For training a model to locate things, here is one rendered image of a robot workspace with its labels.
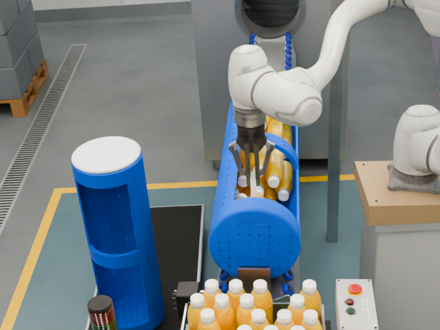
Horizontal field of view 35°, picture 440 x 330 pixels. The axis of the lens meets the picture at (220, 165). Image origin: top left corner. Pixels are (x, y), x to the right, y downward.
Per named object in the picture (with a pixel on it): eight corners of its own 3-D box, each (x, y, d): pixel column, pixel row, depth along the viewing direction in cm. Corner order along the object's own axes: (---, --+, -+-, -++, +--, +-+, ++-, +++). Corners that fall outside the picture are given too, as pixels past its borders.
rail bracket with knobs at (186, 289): (208, 305, 224) (205, 281, 218) (206, 321, 218) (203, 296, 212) (177, 305, 225) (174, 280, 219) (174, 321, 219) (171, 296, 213)
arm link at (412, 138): (413, 150, 254) (419, 94, 244) (454, 169, 241) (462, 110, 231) (382, 164, 246) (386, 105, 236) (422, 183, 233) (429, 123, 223)
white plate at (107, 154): (71, 141, 292) (71, 144, 293) (71, 176, 269) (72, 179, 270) (137, 131, 296) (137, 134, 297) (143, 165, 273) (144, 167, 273)
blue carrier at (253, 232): (296, 143, 297) (298, 82, 282) (299, 283, 223) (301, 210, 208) (229, 143, 299) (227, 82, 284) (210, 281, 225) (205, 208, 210)
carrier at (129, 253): (102, 300, 339) (105, 343, 315) (70, 143, 293) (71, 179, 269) (160, 289, 343) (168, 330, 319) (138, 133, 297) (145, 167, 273)
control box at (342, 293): (369, 304, 205) (371, 277, 200) (376, 357, 188) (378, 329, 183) (334, 304, 206) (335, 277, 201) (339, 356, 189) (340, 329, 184)
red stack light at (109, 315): (117, 308, 180) (115, 296, 178) (112, 326, 175) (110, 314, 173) (93, 308, 181) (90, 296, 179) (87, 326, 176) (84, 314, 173)
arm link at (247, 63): (221, 101, 186) (252, 119, 177) (217, 46, 178) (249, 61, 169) (253, 89, 191) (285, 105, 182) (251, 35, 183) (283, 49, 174)
